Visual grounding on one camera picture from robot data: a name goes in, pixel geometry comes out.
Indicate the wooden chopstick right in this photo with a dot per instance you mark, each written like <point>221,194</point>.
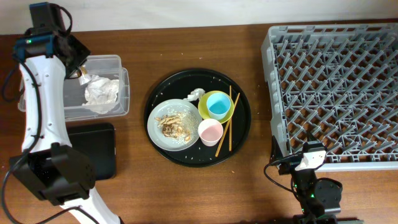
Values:
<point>226,128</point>

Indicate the round black serving tray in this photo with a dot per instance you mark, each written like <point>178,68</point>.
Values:
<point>179,85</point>

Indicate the yellow-green bowl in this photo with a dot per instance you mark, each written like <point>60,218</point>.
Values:
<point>203,111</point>

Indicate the grey dishwasher rack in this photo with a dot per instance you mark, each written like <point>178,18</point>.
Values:
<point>339,83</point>

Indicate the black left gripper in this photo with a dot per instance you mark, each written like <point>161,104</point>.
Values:
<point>87,52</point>

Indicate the pink cup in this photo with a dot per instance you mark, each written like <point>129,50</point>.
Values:
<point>210,131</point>

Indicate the clear plastic waste bin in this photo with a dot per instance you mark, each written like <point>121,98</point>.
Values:
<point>108,66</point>

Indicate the grey plate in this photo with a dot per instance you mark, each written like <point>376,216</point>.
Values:
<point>163,108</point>

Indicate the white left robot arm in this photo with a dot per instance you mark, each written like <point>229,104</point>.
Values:
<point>49,167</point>

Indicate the black rectangular tray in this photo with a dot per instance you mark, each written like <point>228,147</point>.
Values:
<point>98,142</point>

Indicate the light blue cup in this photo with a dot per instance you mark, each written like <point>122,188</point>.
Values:
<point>218,104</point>

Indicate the large crumpled white paper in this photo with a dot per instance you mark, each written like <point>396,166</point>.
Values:
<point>101,94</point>

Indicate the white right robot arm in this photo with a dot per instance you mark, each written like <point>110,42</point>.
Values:
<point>319,198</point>

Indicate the small white tissue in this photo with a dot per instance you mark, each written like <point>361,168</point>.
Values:
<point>194,95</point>

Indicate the wooden chopstick left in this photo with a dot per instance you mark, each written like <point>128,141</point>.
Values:
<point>230,124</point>

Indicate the gold brown snack wrapper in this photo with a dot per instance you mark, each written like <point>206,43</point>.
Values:
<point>85,77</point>

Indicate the food scraps on plate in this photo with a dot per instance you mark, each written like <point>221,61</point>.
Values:
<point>180,126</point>

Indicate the wooden chopstick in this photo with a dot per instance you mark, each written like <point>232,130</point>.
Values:
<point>230,124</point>
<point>226,128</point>

